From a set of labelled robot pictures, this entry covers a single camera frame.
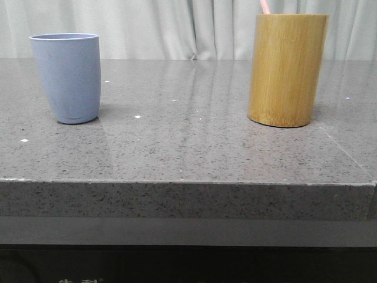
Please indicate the pink chopstick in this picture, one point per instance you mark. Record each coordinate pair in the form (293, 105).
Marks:
(265, 6)

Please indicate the bamboo cylinder holder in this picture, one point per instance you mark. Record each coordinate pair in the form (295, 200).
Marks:
(287, 56)

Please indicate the white curtain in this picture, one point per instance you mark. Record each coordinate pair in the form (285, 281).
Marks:
(182, 30)

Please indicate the blue plastic cup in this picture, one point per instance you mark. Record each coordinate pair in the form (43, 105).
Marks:
(70, 71)

